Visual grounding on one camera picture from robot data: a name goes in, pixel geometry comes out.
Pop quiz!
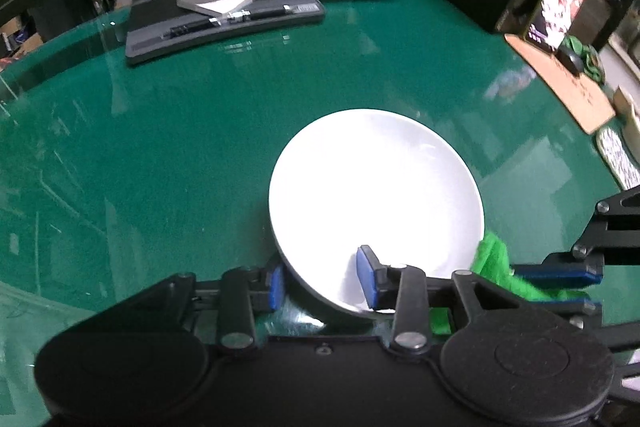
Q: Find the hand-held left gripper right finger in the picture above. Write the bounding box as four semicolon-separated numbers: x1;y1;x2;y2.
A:
356;246;523;355

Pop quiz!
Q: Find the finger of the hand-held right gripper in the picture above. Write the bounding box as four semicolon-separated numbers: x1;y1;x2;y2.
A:
547;299;640;353
515;188;640;283

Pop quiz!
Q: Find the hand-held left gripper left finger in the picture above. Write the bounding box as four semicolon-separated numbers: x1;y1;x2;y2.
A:
120;264;287;355

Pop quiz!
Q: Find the green cleaning cloth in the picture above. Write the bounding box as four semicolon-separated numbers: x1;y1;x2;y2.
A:
429;231;581;336

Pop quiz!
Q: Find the black and white patterned mat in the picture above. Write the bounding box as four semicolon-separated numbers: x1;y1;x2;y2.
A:
595;127;640;190

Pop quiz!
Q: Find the small light wooden object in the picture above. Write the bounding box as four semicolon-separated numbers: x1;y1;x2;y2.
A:
613;87;640;134

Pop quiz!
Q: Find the brown leather mouse pad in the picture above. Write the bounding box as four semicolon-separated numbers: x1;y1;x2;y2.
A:
504;33;616;136

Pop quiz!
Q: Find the green plush toy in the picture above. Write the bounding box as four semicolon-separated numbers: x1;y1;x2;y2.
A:
565;34;607;84

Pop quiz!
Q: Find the black computer mouse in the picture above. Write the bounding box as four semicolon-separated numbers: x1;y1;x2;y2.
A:
557;42;586;74

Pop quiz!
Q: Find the smartphone with lit screen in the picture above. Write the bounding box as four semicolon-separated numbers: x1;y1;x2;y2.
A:
522;0;587;54

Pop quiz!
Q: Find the black pen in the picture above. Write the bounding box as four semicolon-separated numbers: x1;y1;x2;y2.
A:
160;4;321;40

